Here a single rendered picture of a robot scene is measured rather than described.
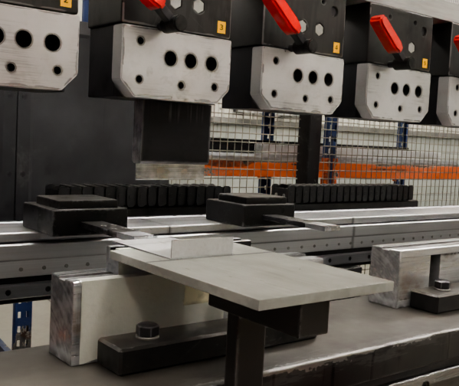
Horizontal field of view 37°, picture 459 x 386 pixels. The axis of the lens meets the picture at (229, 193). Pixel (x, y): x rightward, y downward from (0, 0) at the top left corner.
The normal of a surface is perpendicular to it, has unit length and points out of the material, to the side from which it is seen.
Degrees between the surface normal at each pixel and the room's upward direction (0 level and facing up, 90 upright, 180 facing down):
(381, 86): 90
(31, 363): 0
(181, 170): 90
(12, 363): 0
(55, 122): 90
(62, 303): 90
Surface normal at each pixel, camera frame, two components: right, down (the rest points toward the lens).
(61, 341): -0.79, 0.01
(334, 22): 0.62, 0.10
